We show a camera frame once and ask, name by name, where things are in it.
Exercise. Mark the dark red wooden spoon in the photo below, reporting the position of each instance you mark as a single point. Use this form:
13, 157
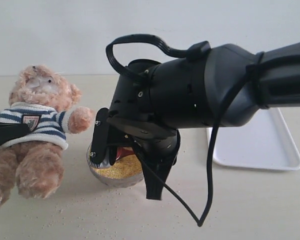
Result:
123, 152

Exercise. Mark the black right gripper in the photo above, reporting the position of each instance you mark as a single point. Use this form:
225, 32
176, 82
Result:
170, 96

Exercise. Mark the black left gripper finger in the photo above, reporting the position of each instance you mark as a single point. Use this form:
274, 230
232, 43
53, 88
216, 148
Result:
11, 131

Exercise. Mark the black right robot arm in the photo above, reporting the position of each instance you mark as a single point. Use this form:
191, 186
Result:
238, 83

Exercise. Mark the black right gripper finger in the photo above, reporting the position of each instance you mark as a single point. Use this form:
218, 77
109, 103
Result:
157, 158

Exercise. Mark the beige teddy bear striped shirt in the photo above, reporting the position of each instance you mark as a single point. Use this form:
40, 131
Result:
48, 104

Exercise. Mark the yellow millet grain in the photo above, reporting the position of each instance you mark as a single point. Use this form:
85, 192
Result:
124, 168

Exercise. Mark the steel bowl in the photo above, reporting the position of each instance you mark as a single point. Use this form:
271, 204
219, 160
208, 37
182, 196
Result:
123, 183

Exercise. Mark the white plastic tray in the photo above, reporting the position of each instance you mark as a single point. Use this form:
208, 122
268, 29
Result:
264, 143

